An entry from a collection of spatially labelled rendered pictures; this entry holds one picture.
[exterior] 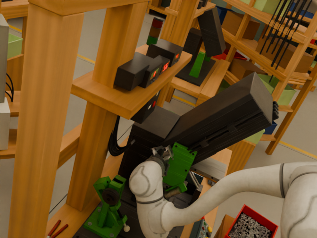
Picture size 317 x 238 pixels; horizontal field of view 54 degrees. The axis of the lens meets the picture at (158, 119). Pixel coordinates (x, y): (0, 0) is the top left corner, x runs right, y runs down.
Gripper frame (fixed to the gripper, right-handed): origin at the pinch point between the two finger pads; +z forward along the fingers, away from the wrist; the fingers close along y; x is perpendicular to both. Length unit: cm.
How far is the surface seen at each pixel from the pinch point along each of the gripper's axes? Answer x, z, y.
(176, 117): -3.1, 34.6, 11.4
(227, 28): -50, 357, 85
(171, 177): 3.1, 4.5, -12.8
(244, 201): -3, 188, -109
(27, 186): 25, -61, 15
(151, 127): 6.4, 13.9, 12.8
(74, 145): 27.4, -24.6, 19.7
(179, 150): -5.3, 4.5, -1.5
